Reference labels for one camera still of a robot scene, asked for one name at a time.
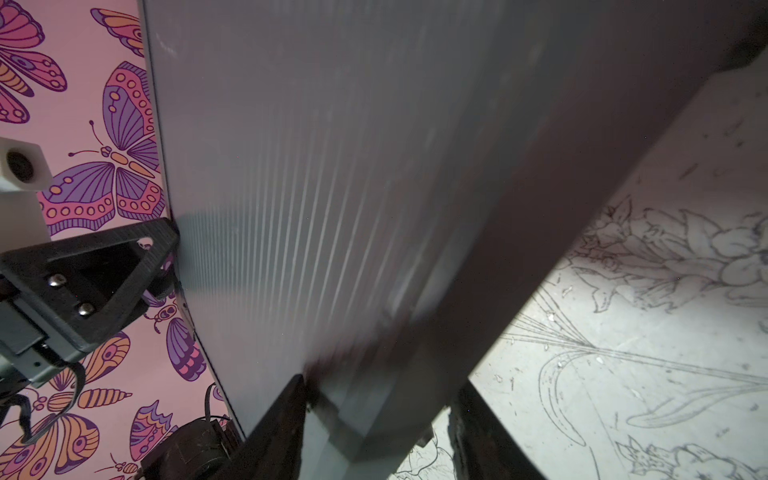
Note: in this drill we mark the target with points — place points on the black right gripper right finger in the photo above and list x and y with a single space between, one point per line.
482 447

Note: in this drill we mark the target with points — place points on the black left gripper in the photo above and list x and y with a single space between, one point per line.
68 297

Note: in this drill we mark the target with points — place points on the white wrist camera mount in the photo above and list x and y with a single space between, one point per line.
24 174

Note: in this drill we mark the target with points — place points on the dark grey poker case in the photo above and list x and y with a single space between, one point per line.
563 203

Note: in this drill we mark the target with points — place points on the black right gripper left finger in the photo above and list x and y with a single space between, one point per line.
273 450

